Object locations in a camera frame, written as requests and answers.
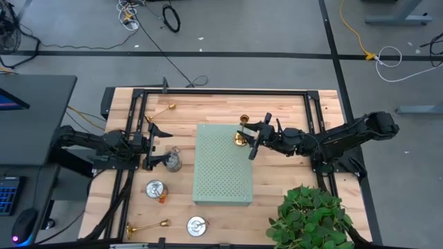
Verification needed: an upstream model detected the black office desk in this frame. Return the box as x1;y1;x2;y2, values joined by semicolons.
0;74;78;249

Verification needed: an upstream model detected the black corner plate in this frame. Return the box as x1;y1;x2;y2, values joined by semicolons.
100;86;116;120

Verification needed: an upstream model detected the yellow extension cable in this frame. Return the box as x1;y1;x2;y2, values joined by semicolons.
338;0;377;62

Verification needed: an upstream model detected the white cable bundle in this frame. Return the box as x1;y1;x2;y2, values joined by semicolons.
116;0;141;32

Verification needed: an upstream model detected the white power cable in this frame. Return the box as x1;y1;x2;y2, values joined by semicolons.
374;45;443;83

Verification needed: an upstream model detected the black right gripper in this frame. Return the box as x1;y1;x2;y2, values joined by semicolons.
236;112;282;160

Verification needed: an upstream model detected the short gold candlestick holder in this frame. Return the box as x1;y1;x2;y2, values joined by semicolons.
125;218;171;241
144;102;177;124

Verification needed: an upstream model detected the black floor fan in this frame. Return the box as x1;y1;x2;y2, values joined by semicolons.
0;0;42;70

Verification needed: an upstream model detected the black fan cable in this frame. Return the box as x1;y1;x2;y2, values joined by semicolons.
20;29;139;51

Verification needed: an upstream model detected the thin yellow cable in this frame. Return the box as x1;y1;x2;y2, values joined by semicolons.
66;105;107;131

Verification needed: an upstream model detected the green leafy potted plant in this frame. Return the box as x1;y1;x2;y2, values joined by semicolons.
265;185;356;249

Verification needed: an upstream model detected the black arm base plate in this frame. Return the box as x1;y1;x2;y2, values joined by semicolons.
91;141;143;170
311;145;368;177

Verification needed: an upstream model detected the grey table leg foot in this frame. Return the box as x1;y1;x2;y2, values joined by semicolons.
395;104;443;116
363;0;433;26

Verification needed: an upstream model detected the long black floor cable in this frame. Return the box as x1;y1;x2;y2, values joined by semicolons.
131;10;210;89

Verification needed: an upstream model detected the green perforated metal box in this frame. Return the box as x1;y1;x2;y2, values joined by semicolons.
192;123;254;208

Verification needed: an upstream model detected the black cable conduit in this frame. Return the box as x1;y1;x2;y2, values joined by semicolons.
82;172;134;241

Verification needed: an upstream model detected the backlit computer keyboard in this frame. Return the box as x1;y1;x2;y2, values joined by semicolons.
0;175;22;217

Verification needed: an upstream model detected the black computer mouse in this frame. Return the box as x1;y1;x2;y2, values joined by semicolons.
10;207;39;246

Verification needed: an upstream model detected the coiled black cable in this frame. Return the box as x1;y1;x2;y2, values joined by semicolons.
161;3;181;34

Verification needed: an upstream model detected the black looped cable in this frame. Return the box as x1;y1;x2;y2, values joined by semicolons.
419;32;443;68

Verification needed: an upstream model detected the silver lidded candle tin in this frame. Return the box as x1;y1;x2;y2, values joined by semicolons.
145;178;170;204
163;147;183;173
186;215;210;238

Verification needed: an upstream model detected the tall gold candlestick holder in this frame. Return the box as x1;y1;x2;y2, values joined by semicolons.
232;113;251;148

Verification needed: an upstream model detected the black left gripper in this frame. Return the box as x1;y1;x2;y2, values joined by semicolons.
132;122;174;172

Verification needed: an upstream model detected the computer monitor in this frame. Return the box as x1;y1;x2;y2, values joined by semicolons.
0;87;30;111

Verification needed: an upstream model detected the silver bar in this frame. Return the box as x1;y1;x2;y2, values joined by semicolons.
109;243;150;249

